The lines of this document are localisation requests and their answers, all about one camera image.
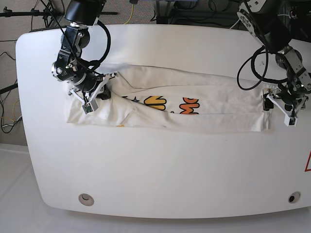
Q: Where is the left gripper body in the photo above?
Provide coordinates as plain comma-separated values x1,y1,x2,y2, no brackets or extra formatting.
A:
262,88,309,117

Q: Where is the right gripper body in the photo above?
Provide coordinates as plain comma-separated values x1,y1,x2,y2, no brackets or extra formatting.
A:
68,72,118,105

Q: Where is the white printed T-shirt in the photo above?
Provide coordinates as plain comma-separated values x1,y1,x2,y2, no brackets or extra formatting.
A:
65,66,271,133

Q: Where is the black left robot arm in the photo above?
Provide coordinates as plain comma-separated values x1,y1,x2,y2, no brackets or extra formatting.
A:
237,0,311,126

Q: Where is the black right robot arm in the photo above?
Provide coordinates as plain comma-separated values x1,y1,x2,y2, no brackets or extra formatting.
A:
52,0,111,107

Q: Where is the red triangle sticker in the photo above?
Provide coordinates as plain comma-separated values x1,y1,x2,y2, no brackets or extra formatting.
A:
305,152,311,172

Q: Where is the black tripod stand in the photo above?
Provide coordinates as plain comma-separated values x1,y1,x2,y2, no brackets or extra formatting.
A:
0,0,118,29

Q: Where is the right table grommet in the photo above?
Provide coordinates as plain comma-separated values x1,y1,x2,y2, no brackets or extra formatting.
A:
288,191,301,203

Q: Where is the table grommet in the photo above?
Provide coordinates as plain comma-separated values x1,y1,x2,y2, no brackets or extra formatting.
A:
288,191,301,203
78,194,94,206

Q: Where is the left table grommet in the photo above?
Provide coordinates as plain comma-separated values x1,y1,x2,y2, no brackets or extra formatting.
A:
78,194,94,206

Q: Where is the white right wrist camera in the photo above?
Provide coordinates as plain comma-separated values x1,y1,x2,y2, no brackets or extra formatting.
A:
82,100,98,114

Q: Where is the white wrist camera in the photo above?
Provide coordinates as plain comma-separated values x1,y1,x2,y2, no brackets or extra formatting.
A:
284,115,297,127
82,100,98,114

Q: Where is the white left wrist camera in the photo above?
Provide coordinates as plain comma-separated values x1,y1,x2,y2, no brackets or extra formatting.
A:
284,115,297,127

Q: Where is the yellow cable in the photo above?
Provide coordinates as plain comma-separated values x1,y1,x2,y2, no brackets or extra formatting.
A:
124,0,136,25

